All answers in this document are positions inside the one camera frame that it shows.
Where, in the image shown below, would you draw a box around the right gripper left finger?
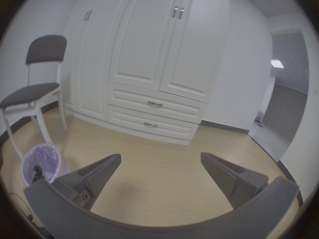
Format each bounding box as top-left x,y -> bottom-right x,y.
53,153 -> 122,212

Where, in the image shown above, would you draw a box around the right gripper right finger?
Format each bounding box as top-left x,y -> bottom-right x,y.
200,152 -> 269,211

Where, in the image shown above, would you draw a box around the purple plastic bag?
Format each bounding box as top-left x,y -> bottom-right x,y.
21,143 -> 71,187

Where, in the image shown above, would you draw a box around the black plastic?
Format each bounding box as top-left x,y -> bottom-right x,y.
32,165 -> 44,184

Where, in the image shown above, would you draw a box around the white trash bin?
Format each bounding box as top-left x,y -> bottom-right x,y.
21,143 -> 63,187

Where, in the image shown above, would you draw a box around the white chair dark grey seat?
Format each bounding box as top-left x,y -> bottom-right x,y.
0,35 -> 68,159

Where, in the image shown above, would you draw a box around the white wardrobe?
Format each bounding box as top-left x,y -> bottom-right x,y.
61,0 -> 230,146

